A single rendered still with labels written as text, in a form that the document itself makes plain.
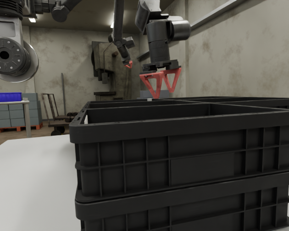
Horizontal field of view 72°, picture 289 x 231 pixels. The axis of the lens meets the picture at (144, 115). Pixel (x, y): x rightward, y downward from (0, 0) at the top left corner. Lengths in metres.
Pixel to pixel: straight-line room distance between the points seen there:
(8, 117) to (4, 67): 5.67
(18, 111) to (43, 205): 6.01
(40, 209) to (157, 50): 0.50
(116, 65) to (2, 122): 3.80
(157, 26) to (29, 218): 0.56
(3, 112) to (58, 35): 3.56
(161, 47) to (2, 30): 0.69
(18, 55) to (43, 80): 7.42
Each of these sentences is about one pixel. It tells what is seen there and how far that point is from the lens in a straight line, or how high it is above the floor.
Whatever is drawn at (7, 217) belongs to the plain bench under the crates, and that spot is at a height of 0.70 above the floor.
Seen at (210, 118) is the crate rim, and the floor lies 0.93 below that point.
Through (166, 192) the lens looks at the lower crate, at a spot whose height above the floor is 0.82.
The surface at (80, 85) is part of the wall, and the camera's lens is 8.31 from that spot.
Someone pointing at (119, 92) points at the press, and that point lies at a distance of 7.26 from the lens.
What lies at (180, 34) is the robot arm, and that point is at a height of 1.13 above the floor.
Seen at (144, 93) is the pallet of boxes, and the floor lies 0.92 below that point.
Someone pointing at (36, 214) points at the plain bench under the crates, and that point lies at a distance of 0.57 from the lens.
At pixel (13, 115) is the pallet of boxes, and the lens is 6.59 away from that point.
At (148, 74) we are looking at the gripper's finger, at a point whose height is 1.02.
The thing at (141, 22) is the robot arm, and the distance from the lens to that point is 0.64.
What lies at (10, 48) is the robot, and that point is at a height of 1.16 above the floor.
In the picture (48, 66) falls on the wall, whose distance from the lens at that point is 8.41.
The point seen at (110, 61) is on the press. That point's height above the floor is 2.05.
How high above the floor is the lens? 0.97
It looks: 7 degrees down
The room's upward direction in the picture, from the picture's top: 2 degrees counter-clockwise
